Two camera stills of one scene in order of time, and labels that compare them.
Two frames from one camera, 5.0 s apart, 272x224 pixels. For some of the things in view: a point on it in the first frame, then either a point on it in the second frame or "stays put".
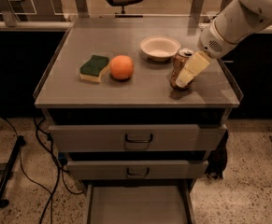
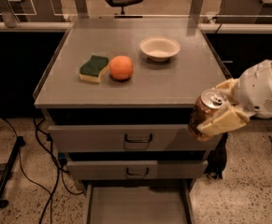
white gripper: (212, 41) → (257, 90)
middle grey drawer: (136, 170) stays put
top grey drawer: (136, 138) stays put
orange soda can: (181, 59) → (208, 104)
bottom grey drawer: (138, 201) stays put
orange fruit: (121, 67) stays put
